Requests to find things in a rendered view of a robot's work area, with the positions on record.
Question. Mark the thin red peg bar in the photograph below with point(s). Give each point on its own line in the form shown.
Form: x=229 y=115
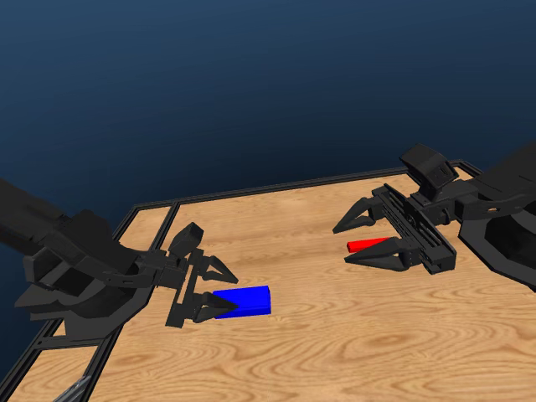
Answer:
x=362 y=245

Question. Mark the blue hollow socket block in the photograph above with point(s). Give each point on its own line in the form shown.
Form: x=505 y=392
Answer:
x=251 y=299

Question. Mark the black table frame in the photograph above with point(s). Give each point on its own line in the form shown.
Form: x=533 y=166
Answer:
x=293 y=184

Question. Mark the silver aluminium rail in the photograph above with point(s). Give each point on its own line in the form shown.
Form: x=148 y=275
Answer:
x=77 y=387

